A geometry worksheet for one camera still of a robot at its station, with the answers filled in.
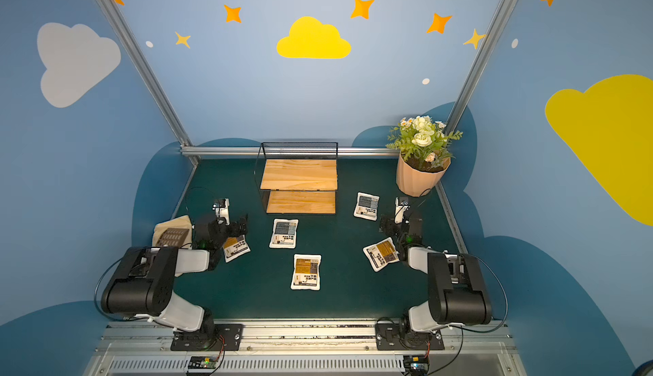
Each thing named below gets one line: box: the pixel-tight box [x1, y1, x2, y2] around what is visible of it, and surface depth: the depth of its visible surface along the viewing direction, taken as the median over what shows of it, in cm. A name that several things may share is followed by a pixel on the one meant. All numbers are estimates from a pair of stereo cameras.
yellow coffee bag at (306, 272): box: [290, 254, 322, 291], surface depth 88 cm
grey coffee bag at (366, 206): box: [353, 192, 381, 222], surface depth 106 cm
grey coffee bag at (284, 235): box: [269, 218, 299, 250], surface depth 98 cm
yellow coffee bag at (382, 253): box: [363, 237, 401, 272], surface depth 92 cm
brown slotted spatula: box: [155, 227, 190, 247], surface depth 95 cm
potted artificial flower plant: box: [385, 114, 464, 198], surface depth 95 cm
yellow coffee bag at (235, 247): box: [222, 233, 251, 263], surface depth 94 cm
